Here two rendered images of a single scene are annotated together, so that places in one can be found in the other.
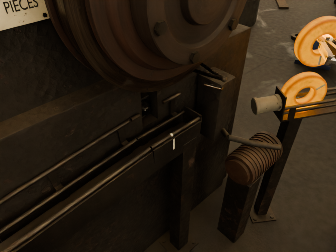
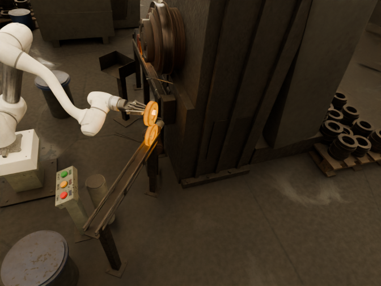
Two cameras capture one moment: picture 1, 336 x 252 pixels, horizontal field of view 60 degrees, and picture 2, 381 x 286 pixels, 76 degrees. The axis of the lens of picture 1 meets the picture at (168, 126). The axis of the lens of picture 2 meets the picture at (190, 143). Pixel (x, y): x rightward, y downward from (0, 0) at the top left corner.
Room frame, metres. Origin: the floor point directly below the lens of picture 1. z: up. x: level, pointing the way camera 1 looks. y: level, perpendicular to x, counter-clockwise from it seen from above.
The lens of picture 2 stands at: (1.46, -1.46, 1.87)
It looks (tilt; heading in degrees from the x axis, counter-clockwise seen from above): 46 degrees down; 108
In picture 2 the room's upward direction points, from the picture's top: 8 degrees clockwise
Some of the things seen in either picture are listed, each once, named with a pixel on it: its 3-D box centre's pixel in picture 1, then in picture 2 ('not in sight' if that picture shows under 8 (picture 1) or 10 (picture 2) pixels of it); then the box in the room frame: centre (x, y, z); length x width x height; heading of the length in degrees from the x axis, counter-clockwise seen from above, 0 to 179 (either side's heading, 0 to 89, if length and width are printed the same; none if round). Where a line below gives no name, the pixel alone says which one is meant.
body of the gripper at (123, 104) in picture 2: not in sight; (127, 106); (0.69, -0.49, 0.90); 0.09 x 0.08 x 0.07; 8
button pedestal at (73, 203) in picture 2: not in sight; (76, 208); (0.57, -0.99, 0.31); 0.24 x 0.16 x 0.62; 133
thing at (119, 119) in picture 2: not in sight; (121, 91); (0.09, 0.21, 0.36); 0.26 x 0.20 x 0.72; 168
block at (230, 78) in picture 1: (213, 105); (168, 110); (0.81, -0.15, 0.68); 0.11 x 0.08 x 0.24; 43
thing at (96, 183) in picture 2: not in sight; (101, 201); (0.66, -0.85, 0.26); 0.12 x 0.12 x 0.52
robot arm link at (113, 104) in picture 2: not in sight; (116, 103); (0.62, -0.50, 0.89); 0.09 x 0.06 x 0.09; 98
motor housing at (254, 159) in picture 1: (245, 191); (152, 157); (0.77, -0.33, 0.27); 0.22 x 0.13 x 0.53; 133
